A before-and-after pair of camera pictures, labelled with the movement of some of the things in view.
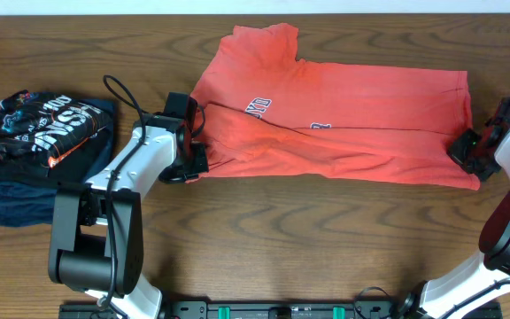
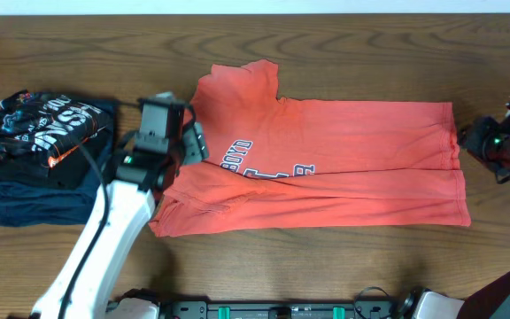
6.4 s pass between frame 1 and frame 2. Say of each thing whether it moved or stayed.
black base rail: stayed
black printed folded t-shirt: stayed
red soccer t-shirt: moved
